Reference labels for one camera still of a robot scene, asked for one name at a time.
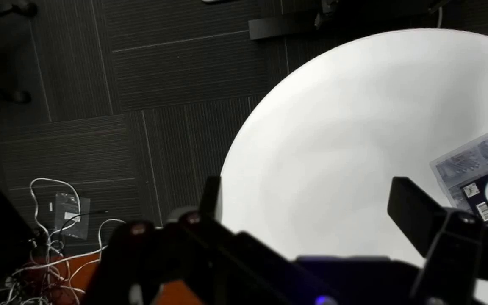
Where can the black power adapter box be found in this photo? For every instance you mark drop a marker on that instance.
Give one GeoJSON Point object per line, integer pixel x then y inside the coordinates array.
{"type": "Point", "coordinates": [70, 211]}

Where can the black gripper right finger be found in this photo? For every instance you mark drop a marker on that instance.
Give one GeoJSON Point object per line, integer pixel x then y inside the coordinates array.
{"type": "Point", "coordinates": [448, 242]}

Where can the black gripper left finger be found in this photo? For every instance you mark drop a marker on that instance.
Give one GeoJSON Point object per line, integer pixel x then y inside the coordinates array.
{"type": "Point", "coordinates": [211, 254]}

